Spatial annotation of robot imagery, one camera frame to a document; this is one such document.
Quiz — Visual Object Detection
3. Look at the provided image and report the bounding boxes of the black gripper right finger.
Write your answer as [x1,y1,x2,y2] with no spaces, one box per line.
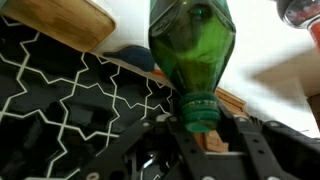
[218,103,320,180]

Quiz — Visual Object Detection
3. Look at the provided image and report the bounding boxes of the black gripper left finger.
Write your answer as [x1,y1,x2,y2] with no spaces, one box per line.
[76,99,209,180]

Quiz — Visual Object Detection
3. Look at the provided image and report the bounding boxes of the green glass bottle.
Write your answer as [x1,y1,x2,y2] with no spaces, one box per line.
[148,0,237,134]

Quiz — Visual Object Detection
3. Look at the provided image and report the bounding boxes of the soy sauce bottle red cap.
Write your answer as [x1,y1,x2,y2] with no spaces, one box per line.
[274,0,320,53]

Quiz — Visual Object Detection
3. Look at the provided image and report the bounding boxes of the flat light wooden board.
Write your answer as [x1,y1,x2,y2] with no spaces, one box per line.
[0,0,117,53]

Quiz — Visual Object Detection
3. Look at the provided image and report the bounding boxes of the dark blue rounded utensil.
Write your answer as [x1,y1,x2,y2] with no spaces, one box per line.
[103,45,156,73]

